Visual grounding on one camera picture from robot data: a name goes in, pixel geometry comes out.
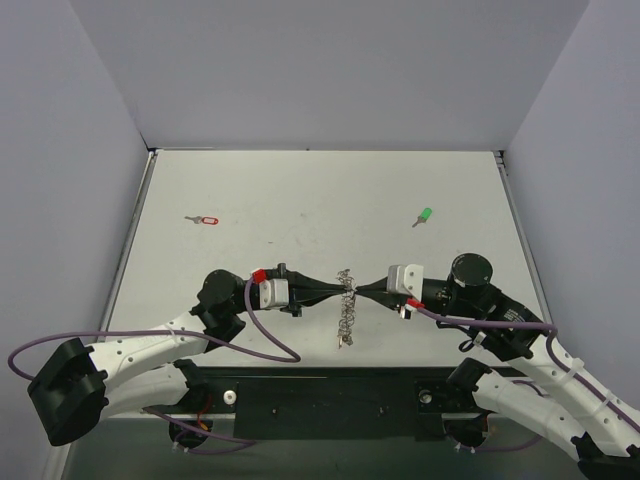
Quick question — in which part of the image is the metal disc with key rings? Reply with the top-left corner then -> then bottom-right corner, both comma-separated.
336,269 -> 356,349

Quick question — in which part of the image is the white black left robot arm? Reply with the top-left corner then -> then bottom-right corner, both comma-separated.
27,264 -> 347,446

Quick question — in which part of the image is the key with green cap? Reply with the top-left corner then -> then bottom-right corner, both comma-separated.
412,208 -> 433,228

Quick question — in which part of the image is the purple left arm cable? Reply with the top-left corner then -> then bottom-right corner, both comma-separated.
7,274 -> 302,456

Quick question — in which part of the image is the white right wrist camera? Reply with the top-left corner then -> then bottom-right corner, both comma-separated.
387,264 -> 424,320

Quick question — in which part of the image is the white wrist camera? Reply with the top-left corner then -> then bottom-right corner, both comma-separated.
251,269 -> 290,310
387,264 -> 424,320

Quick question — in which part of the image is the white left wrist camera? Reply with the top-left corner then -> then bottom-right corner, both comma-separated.
251,269 -> 290,310

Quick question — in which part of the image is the key with red tag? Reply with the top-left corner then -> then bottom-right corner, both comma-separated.
184,216 -> 219,226

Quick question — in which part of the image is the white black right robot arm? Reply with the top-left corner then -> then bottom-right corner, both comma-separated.
356,253 -> 639,479

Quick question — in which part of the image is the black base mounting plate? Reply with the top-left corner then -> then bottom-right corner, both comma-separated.
166,367 -> 490,446

